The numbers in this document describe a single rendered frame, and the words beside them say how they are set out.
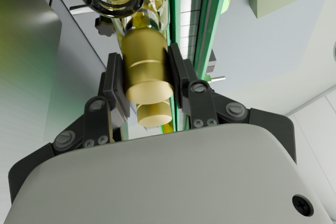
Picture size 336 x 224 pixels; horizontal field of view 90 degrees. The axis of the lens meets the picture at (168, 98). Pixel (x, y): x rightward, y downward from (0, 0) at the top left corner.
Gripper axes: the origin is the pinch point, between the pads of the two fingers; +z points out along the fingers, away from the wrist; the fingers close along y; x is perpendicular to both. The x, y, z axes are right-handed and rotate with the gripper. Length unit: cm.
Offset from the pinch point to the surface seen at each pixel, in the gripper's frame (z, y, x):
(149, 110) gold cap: 0.7, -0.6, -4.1
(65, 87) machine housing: 13.5, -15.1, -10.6
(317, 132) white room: 150, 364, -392
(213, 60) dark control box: 42, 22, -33
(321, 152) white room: 112, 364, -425
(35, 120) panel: 2.6, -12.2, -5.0
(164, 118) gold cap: 0.4, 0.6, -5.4
